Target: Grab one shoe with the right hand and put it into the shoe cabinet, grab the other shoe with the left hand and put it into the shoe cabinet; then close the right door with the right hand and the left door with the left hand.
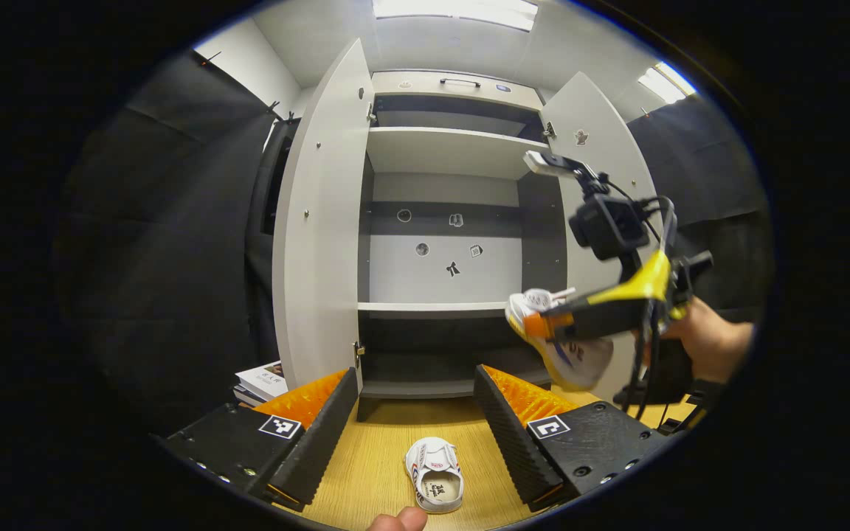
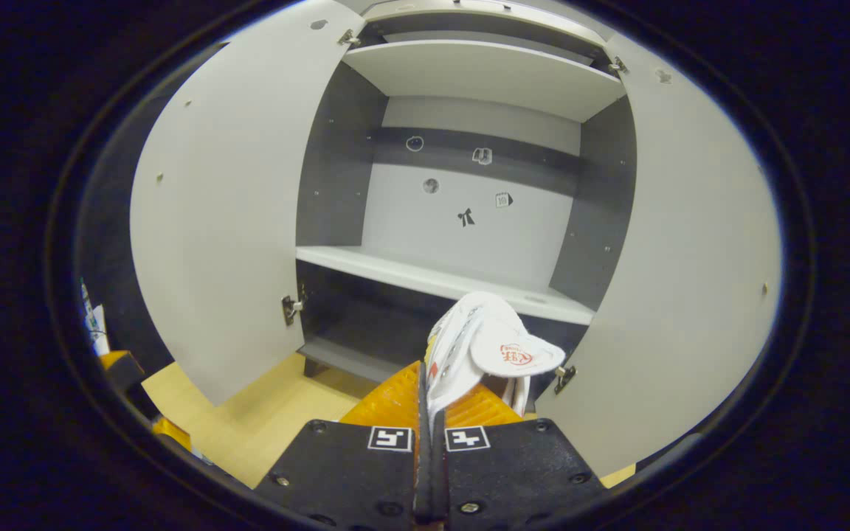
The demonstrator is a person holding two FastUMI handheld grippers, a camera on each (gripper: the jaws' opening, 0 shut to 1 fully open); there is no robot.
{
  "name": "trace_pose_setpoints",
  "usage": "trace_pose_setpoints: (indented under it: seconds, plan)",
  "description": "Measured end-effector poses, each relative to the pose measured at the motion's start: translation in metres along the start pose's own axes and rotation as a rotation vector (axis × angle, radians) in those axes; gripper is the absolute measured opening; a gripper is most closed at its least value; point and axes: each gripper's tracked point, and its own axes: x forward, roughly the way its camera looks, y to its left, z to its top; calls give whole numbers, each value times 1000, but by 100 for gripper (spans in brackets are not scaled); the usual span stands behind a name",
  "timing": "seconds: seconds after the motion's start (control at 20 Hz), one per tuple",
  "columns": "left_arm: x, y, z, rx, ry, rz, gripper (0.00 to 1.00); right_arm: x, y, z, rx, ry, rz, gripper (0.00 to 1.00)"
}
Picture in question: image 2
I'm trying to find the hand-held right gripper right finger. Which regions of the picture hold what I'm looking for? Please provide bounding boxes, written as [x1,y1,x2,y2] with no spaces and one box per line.
[429,380,609,531]

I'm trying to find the white shoe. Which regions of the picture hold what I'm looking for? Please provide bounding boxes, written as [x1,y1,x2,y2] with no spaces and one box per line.
[425,291,566,436]

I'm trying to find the grey shoe cabinet door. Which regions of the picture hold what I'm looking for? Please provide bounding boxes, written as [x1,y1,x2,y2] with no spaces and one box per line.
[130,0,367,406]
[536,33,784,479]

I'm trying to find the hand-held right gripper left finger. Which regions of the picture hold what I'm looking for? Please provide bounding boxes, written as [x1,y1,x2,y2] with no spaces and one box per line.
[254,360,433,531]

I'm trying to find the grey shoe cabinet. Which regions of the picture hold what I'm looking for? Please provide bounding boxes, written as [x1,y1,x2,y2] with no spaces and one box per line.
[296,0,638,392]

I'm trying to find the white printed object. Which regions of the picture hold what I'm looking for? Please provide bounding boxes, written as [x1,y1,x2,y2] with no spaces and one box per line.
[80,280,111,358]

